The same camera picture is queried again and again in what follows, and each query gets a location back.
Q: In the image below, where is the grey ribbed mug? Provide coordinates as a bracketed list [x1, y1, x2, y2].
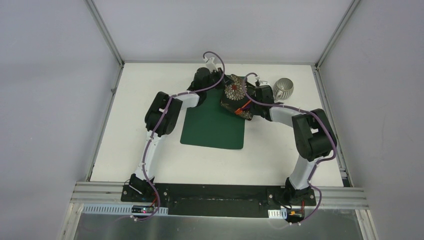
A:
[272, 78, 294, 101]

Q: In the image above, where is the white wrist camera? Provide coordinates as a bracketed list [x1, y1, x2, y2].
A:
[255, 76, 270, 87]
[203, 56, 218, 73]

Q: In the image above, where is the aluminium frame rail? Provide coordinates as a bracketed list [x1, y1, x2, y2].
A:
[311, 65, 379, 240]

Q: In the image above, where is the right electronics board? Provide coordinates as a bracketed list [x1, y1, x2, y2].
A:
[287, 209, 305, 221]

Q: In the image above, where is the black floral square plate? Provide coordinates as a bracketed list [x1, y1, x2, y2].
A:
[220, 74, 253, 121]

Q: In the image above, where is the left electronics board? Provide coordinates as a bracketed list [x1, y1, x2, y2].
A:
[131, 205, 155, 214]

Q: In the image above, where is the electronics board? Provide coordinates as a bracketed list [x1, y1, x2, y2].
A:
[131, 205, 155, 214]
[287, 209, 305, 221]

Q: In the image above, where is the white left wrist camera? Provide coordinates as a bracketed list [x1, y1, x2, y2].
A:
[203, 56, 218, 73]

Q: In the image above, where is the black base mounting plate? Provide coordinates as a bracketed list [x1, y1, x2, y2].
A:
[120, 183, 317, 220]

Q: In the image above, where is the purple metallic fork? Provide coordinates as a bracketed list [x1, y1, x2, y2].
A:
[238, 101, 251, 113]

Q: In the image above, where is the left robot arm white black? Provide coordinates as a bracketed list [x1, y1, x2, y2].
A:
[128, 66, 225, 203]

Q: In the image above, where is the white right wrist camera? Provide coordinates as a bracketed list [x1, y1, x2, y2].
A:
[255, 76, 270, 87]

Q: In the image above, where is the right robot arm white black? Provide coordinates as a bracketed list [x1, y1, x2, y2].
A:
[242, 85, 337, 205]

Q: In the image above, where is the green placemat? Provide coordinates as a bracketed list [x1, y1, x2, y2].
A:
[180, 88, 245, 150]

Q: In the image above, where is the orange plastic fork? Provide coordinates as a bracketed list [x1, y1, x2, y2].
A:
[234, 100, 252, 115]

